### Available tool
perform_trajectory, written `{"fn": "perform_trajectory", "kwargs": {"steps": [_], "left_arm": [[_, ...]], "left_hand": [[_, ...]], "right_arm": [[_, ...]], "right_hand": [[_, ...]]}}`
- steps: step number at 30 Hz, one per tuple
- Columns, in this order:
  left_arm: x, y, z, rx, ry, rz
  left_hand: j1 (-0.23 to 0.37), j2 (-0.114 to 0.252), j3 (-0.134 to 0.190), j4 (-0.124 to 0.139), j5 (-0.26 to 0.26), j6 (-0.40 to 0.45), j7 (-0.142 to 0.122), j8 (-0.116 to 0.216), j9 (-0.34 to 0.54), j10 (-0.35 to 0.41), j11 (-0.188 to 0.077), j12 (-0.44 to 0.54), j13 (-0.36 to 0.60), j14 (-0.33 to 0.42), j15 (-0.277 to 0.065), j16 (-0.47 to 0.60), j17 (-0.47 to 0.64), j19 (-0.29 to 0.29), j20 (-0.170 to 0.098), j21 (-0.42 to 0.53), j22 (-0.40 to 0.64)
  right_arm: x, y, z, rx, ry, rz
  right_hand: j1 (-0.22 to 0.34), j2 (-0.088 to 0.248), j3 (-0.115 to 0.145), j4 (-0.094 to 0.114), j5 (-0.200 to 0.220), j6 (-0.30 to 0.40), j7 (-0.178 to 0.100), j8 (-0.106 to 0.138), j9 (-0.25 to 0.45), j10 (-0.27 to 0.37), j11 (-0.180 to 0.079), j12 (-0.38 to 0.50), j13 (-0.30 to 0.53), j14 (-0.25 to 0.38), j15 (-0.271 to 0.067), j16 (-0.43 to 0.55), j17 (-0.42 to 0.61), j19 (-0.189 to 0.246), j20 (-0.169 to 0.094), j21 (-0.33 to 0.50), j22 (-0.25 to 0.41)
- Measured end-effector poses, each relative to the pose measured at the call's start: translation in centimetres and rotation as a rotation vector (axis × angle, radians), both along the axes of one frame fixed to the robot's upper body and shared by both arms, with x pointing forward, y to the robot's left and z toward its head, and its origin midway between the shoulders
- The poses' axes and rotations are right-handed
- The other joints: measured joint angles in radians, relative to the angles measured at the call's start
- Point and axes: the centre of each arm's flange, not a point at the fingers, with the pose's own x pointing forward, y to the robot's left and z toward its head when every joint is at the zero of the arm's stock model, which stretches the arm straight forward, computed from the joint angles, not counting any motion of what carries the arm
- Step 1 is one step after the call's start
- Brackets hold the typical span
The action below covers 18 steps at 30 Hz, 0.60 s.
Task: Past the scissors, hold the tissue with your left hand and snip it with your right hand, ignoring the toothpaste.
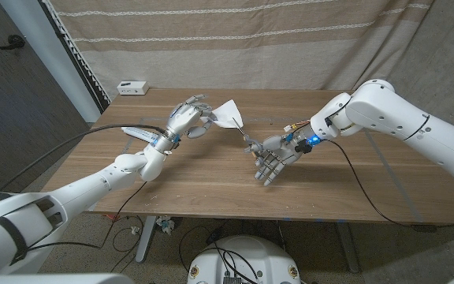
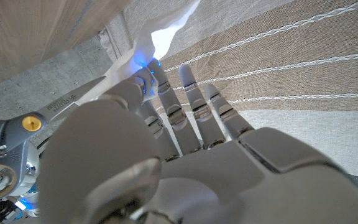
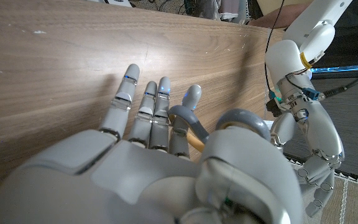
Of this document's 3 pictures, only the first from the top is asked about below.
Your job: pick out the beige striped curtain backdrop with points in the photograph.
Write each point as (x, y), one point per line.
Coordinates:
(231, 59)

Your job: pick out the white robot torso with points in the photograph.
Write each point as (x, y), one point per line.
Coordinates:
(246, 256)

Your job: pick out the white robot chest panel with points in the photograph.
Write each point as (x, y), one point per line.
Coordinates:
(53, 279)

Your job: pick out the grey metal table leg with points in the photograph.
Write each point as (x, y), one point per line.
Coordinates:
(348, 248)
(146, 236)

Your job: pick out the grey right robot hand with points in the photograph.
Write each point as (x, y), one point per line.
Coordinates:
(280, 152)

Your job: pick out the white paper tissue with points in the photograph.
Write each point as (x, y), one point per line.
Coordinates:
(229, 114)

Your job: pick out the small red floor object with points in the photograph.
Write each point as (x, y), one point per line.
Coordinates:
(112, 217)

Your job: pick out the white power strip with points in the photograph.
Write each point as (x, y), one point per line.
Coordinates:
(133, 88)

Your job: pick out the crumpled blue white scrap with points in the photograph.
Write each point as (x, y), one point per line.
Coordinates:
(166, 225)

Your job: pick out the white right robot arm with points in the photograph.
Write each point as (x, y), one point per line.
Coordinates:
(400, 118)

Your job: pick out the dark grey door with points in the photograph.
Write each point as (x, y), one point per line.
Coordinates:
(22, 118)

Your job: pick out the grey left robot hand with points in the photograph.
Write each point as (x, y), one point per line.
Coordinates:
(185, 118)

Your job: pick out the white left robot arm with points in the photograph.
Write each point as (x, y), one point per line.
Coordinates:
(93, 185)

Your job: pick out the black torso connector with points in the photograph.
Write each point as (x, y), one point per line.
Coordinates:
(233, 281)

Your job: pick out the white toothpaste tube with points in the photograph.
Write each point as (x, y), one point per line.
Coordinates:
(138, 132)

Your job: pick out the black strip with zigzag trim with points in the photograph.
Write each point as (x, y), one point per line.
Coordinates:
(79, 61)

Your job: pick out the small white floor scrap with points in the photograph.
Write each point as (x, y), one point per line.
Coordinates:
(135, 230)

